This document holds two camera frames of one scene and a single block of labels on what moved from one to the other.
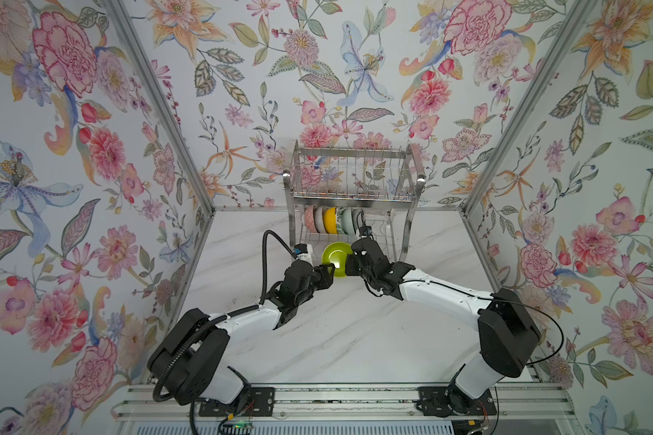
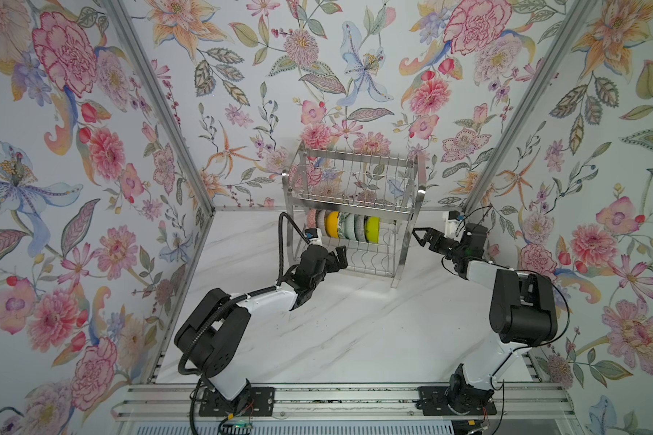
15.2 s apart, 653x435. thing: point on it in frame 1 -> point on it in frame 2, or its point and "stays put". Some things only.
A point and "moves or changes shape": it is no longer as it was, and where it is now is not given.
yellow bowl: x=330 y=220 stays put
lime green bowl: x=336 y=253 moves or changes shape
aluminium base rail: x=516 y=401 stays put
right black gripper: x=352 y=262 -> x=438 y=237
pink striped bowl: x=318 y=219 stays put
